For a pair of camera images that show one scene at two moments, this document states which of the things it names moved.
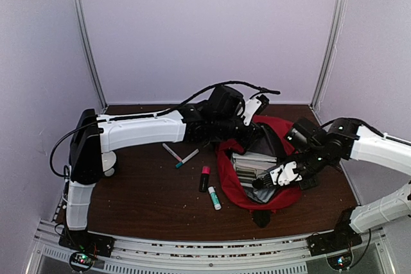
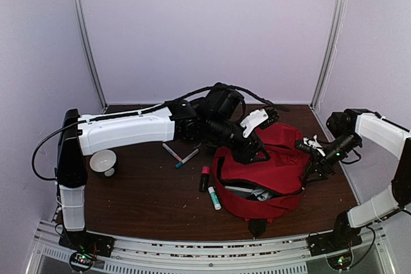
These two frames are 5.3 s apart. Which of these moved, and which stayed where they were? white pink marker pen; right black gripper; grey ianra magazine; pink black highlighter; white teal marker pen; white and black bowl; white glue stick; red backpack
Moved: right black gripper; grey ianra magazine; red backpack
Stayed: white teal marker pen; white and black bowl; white glue stick; pink black highlighter; white pink marker pen
